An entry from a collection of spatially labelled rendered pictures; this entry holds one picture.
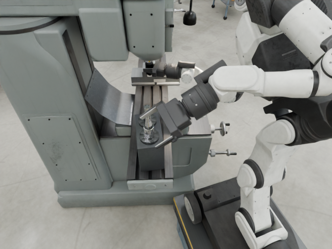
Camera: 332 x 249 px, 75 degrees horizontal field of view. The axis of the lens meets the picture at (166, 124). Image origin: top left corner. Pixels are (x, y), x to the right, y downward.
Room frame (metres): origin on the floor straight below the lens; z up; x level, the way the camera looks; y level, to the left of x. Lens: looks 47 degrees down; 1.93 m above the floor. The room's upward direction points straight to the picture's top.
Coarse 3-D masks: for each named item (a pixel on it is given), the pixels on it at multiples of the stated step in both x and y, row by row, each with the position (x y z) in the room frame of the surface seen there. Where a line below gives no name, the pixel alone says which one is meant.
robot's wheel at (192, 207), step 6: (186, 198) 0.64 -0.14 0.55; (192, 198) 0.62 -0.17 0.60; (186, 204) 0.64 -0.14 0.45; (192, 204) 0.58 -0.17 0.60; (198, 204) 0.58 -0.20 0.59; (192, 210) 0.55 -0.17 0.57; (198, 210) 0.54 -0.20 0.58; (192, 216) 0.56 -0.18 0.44; (198, 216) 0.52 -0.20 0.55; (192, 222) 0.52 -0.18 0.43; (198, 222) 0.50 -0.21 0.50
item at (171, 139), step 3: (168, 138) 0.39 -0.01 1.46; (171, 138) 0.39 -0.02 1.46; (174, 138) 0.40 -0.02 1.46; (165, 141) 0.39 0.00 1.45; (168, 141) 0.39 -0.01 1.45; (171, 141) 0.39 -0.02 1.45; (174, 141) 0.39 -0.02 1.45; (159, 144) 0.39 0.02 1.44; (162, 144) 0.38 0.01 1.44; (165, 144) 0.39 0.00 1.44; (156, 147) 0.38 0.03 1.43; (159, 147) 0.38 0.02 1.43
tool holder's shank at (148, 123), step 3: (144, 105) 0.65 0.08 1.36; (147, 105) 0.65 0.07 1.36; (144, 108) 0.63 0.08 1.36; (147, 108) 0.63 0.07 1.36; (144, 111) 0.63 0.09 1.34; (147, 117) 0.63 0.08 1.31; (150, 117) 0.64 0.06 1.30; (147, 120) 0.63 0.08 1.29; (150, 120) 0.63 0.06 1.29; (147, 123) 0.63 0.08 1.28; (150, 123) 0.63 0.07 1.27; (147, 126) 0.63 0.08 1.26; (150, 126) 0.63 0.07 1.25
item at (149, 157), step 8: (136, 120) 0.75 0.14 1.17; (144, 120) 0.75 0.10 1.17; (152, 120) 0.74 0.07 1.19; (136, 128) 0.69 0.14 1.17; (160, 128) 0.69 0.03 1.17; (136, 136) 0.64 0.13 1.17; (160, 136) 0.64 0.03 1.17; (144, 144) 0.60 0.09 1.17; (152, 144) 0.60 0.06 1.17; (144, 152) 0.58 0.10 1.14; (152, 152) 0.58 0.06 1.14; (160, 152) 0.59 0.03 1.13; (144, 160) 0.58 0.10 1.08; (152, 160) 0.58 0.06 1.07; (160, 160) 0.59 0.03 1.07; (144, 168) 0.58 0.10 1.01; (152, 168) 0.58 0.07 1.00; (160, 168) 0.59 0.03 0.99
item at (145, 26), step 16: (128, 0) 1.03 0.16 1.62; (144, 0) 1.03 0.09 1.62; (160, 0) 1.04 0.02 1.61; (128, 16) 1.02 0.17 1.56; (144, 16) 1.02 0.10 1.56; (160, 16) 1.04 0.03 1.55; (128, 32) 1.02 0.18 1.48; (144, 32) 1.02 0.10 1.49; (160, 32) 1.03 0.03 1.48; (128, 48) 1.03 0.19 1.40; (144, 48) 1.02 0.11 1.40; (160, 48) 1.03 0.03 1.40
